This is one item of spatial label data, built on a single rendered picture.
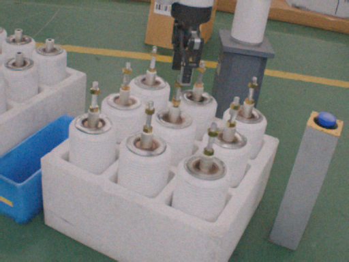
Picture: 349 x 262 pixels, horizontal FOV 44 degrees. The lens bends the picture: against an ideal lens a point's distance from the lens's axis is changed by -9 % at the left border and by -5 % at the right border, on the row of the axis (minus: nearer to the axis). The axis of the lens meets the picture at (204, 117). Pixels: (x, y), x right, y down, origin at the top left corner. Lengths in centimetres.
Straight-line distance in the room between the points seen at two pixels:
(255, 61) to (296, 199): 46
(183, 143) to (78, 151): 21
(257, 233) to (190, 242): 30
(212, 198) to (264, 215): 36
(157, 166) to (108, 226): 17
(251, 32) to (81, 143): 61
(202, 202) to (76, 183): 25
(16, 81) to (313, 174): 71
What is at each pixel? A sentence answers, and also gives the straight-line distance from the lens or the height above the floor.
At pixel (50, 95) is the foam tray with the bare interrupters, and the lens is 116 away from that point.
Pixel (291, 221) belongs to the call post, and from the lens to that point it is 103.
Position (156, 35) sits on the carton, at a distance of 201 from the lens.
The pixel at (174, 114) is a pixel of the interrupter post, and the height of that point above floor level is 27.
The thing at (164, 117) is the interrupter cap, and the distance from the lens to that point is 95.
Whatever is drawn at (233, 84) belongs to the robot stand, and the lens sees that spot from 130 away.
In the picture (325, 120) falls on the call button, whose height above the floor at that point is 33.
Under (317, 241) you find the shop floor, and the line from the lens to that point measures 113.
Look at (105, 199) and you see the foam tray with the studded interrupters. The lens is 87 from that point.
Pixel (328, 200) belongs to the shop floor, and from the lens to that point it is 127.
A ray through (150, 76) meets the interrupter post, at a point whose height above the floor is 27.
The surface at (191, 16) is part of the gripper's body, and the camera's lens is 82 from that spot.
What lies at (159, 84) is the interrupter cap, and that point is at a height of 25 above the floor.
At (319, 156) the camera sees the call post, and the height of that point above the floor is 26.
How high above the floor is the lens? 71
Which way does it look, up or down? 28 degrees down
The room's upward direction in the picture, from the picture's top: 11 degrees clockwise
